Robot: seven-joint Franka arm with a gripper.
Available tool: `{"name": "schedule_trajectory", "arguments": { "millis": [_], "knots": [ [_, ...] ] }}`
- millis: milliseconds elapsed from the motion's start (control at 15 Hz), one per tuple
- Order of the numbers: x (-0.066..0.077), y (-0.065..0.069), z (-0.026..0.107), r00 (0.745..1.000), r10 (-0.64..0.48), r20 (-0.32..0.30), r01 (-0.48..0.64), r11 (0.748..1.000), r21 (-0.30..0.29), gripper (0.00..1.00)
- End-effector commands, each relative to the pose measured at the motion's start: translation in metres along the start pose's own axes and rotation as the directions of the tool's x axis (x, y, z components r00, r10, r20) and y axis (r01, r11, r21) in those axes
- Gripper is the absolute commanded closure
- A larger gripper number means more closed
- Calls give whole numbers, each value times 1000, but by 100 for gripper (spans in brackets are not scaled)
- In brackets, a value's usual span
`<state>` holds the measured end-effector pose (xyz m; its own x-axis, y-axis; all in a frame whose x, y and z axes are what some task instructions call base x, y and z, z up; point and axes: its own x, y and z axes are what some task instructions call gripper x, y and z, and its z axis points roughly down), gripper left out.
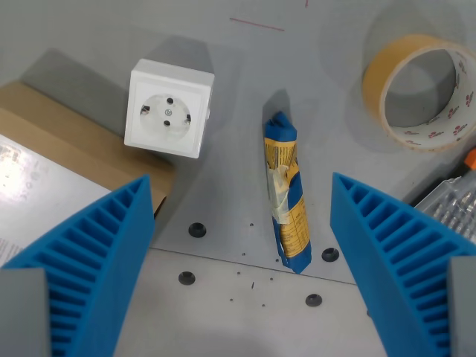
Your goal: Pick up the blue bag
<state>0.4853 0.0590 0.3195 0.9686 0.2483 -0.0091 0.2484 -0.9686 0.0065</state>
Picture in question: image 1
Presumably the clear packing tape roll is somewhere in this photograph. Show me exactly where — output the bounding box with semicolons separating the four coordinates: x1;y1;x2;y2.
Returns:
361;33;476;153

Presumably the clear plastic bit set case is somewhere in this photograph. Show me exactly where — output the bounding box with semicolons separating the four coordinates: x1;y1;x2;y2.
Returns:
413;176;476;245

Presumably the white electrical wall socket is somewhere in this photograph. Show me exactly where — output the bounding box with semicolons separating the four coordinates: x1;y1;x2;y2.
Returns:
123;57;216;160

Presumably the brown cardboard box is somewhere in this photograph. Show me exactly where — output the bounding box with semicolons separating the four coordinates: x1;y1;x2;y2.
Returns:
0;81;177;224

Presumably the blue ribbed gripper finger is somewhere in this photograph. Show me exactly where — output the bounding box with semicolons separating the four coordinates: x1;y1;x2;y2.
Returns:
0;174;155;357
329;171;476;357

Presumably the white printed paper sheet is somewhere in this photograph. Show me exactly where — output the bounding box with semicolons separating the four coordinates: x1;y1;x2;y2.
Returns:
0;133;113;268

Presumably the blue and yellow rolled bag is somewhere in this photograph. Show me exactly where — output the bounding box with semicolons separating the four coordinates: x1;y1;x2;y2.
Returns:
263;112;313;276

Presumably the orange tool handle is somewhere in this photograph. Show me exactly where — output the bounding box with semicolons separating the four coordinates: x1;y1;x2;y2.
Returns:
464;147;476;176

